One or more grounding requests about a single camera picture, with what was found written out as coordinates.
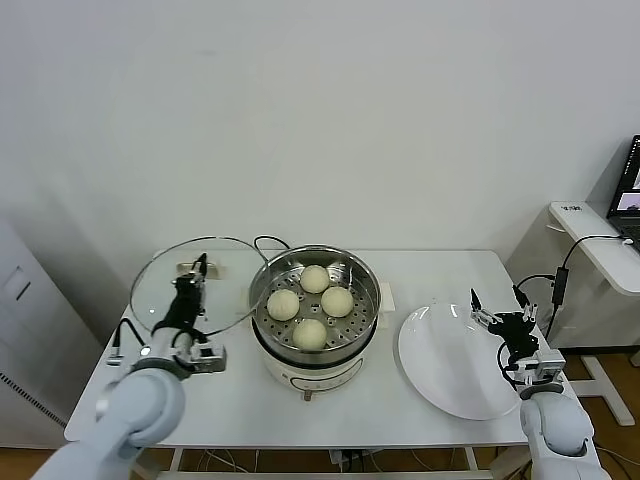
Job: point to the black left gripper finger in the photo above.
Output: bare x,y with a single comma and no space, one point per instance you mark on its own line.
185,277
201,265

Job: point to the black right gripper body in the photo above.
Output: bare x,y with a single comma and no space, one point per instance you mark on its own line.
515,332

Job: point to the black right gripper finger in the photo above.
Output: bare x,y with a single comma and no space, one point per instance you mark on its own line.
480,310
526,306

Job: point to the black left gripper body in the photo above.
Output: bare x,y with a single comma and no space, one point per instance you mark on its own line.
185,305

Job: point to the round glass pot lid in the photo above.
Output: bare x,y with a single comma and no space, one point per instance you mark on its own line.
150,280

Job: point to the white steamed baozi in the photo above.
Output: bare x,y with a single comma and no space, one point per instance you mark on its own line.
315,279
309,334
337,301
283,304

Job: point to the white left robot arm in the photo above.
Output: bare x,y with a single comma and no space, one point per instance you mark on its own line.
140,410

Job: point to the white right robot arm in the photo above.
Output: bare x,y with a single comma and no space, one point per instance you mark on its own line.
557,435

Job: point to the perforated steel steamer basket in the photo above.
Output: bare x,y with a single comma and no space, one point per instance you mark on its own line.
365,310

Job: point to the black power adapter brick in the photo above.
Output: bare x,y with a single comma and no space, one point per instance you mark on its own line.
559,286

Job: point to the large white round plate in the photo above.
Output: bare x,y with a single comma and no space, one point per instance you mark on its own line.
450,365

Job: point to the white side desk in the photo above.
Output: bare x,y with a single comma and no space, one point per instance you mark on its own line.
590,250

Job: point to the black desk label sticker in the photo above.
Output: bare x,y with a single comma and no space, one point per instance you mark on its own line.
571,208

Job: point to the black laptop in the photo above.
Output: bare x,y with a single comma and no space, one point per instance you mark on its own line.
627,200

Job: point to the cream electric cooker pot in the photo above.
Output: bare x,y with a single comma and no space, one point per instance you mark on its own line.
320,372

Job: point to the white metal cabinet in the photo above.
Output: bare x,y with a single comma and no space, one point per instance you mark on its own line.
30,320

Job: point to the white power strip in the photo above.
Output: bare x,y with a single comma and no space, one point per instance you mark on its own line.
350,457

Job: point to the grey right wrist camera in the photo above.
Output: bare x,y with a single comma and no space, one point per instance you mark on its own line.
545,367

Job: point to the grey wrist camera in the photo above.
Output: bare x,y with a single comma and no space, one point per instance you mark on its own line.
545,367
207,357

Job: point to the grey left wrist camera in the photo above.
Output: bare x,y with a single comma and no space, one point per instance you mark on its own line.
207,357

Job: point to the white metal table frame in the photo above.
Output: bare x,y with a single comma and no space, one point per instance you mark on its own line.
250,475

